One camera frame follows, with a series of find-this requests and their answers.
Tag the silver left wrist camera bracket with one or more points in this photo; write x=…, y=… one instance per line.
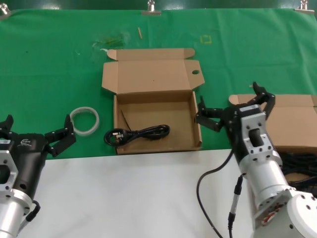
x=7, y=161

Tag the green table cloth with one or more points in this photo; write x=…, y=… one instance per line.
x=37, y=74

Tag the open cardboard box plain flap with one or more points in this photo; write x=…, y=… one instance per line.
x=292, y=124

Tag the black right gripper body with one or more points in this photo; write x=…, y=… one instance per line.
x=235, y=129

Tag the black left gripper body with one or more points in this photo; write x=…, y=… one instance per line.
x=28, y=158

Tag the silver binder clip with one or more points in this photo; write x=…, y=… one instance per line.
x=303, y=8
x=3, y=12
x=151, y=12

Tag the thin wooden stick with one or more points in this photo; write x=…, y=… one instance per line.
x=140, y=32

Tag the open cardboard box round hole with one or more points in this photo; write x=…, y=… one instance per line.
x=153, y=81

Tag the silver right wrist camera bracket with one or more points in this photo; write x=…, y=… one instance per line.
x=252, y=119

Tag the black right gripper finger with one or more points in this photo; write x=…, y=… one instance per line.
x=210, y=117
x=268, y=98

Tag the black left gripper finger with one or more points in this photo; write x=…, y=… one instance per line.
x=63, y=138
x=7, y=125

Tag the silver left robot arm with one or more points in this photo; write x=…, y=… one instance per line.
x=10, y=215

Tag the clear tape roll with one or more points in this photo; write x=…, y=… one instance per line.
x=85, y=133

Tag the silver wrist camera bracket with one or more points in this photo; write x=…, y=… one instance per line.
x=252, y=119
x=7, y=161

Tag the clear plastic wrap scrap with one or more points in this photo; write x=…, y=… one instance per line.
x=111, y=41

